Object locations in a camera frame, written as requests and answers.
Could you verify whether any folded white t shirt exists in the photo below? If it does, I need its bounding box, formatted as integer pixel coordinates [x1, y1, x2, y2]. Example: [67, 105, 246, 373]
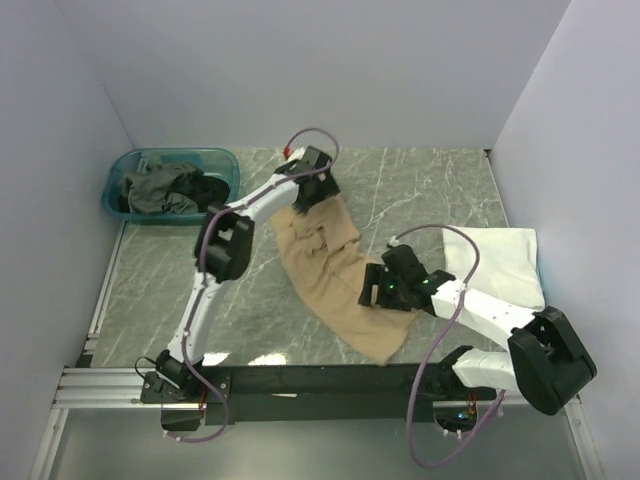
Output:
[442, 227, 545, 310]

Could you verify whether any aluminium frame rail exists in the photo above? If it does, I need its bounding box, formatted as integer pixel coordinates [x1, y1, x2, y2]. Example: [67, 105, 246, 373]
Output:
[51, 363, 151, 412]

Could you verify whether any grey green t shirt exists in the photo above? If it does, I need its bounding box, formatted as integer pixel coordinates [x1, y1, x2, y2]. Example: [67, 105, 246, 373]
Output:
[120, 162, 203, 215]

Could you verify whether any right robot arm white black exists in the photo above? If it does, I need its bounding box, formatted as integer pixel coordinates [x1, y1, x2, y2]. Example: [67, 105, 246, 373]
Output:
[358, 244, 597, 415]

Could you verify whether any beige t shirt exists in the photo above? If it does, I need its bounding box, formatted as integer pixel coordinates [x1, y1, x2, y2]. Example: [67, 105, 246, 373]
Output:
[271, 196, 417, 365]

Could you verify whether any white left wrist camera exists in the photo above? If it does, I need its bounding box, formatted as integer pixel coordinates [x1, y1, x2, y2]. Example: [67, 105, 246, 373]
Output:
[282, 146, 307, 162]

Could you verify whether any black t shirt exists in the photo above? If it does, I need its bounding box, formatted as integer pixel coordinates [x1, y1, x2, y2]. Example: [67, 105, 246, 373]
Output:
[187, 175, 230, 212]

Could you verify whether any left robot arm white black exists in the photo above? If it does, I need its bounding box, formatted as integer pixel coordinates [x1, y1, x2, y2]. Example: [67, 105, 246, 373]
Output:
[140, 146, 340, 404]

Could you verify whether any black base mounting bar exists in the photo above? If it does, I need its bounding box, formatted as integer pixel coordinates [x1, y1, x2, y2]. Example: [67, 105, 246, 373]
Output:
[139, 363, 501, 432]

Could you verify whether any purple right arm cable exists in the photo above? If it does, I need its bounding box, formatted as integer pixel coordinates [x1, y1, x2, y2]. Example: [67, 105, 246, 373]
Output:
[394, 223, 506, 469]

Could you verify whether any teal plastic laundry basket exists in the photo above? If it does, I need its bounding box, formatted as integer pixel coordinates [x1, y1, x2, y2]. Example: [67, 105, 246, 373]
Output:
[101, 148, 240, 225]

